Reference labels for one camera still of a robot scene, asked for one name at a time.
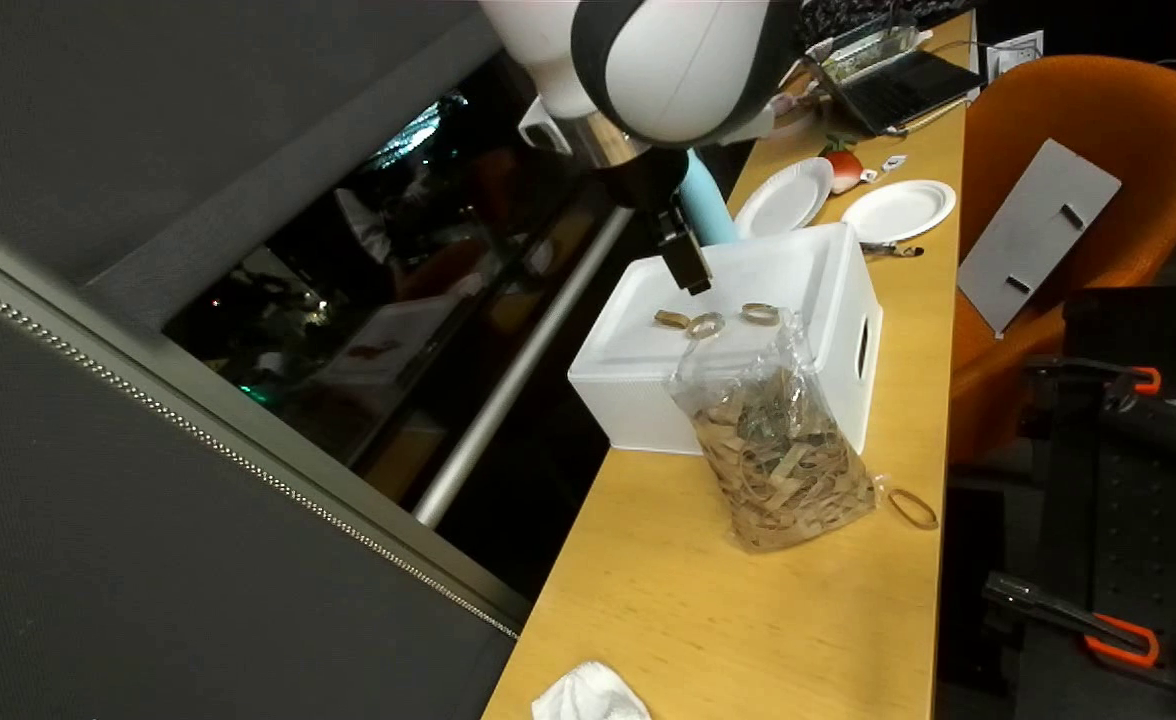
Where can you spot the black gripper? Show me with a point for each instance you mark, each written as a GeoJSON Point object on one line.
{"type": "Point", "coordinates": [642, 174]}

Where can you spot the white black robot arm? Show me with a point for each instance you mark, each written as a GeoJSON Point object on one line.
{"type": "Point", "coordinates": [671, 67]}

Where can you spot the tan rubber band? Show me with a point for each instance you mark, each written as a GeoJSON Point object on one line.
{"type": "Point", "coordinates": [744, 314]}
{"type": "Point", "coordinates": [661, 317]}
{"type": "Point", "coordinates": [932, 517]}
{"type": "Point", "coordinates": [692, 327]}

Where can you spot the white plastic basket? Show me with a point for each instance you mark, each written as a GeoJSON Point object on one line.
{"type": "Point", "coordinates": [788, 273]}

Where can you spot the light blue water bottle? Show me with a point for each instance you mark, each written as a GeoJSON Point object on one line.
{"type": "Point", "coordinates": [717, 201]}

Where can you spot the white paper plate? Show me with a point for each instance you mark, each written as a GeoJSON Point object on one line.
{"type": "Point", "coordinates": [898, 208]}
{"type": "Point", "coordinates": [785, 201]}

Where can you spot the red strawberry toy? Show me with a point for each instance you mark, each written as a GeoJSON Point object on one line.
{"type": "Point", "coordinates": [848, 164]}

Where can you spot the silver window handrail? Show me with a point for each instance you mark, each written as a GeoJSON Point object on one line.
{"type": "Point", "coordinates": [523, 365]}

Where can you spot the black plastic spoon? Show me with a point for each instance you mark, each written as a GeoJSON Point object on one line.
{"type": "Point", "coordinates": [891, 248]}

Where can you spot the black laptop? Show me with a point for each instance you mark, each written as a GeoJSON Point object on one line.
{"type": "Point", "coordinates": [901, 87]}

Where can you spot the black keyboard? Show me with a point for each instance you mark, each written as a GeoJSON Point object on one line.
{"type": "Point", "coordinates": [883, 21]}

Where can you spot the grey slotted metal plate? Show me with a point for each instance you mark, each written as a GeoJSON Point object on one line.
{"type": "Point", "coordinates": [1035, 247]}

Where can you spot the orange upholstered chair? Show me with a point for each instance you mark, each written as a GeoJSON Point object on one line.
{"type": "Point", "coordinates": [1150, 147]}

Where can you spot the grey window mullion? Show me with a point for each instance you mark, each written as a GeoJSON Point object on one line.
{"type": "Point", "coordinates": [213, 419]}

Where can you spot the black pegboard cart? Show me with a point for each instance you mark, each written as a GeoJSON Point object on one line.
{"type": "Point", "coordinates": [1134, 505]}

